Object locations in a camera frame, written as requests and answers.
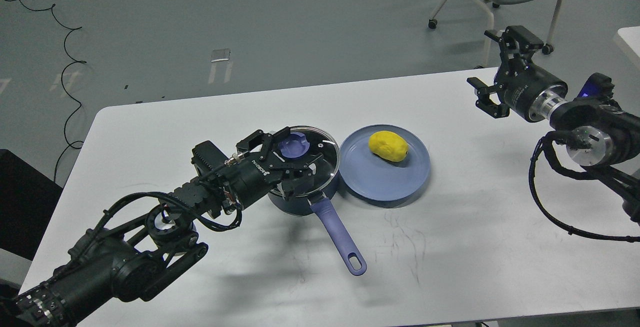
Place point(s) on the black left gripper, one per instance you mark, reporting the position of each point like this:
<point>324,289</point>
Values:
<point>265,171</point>

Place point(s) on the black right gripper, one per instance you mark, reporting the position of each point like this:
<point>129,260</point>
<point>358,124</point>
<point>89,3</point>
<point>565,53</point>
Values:
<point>527,89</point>

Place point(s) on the glass pot lid blue knob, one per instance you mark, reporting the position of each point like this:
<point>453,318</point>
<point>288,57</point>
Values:
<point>308,159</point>

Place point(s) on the yellow potato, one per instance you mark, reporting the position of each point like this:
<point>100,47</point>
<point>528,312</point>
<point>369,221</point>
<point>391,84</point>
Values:
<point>389,146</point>

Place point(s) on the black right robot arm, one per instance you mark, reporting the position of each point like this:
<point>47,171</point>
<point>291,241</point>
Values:
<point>589,135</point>

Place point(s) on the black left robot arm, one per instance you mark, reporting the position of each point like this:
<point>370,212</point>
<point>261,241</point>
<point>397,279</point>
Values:
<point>146,240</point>

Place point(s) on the blue round plate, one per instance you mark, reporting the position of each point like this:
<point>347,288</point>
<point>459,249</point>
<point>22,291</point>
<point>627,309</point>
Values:
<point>376,179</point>

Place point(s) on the silver floor socket plate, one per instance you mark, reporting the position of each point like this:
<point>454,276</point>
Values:
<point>220,55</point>

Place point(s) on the white table corner right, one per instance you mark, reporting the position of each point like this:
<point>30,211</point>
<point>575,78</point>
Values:
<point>628,40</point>

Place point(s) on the black box at left edge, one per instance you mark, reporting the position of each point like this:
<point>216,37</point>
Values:
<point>27,202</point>

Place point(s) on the dark blue saucepan purple handle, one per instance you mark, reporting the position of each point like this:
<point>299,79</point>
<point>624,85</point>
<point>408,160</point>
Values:
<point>313,197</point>

